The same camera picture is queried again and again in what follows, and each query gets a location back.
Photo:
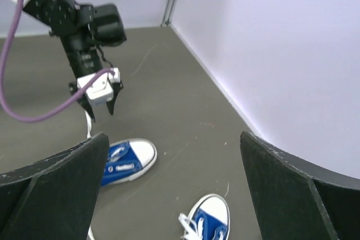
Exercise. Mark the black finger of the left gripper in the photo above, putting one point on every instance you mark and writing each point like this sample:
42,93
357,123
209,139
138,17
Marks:
88,108
116,87

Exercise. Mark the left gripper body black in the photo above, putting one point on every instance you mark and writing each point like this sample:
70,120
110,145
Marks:
83,31

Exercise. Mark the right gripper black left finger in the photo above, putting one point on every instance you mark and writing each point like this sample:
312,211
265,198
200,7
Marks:
54,198

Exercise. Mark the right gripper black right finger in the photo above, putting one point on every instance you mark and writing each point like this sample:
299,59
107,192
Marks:
296,199

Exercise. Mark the blue sneaker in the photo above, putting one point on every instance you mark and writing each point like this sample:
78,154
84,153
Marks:
211,220
128,160

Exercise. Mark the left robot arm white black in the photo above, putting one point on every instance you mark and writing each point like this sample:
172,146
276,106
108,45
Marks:
39,10

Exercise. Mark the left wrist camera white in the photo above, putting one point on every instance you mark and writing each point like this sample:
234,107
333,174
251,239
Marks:
103,89

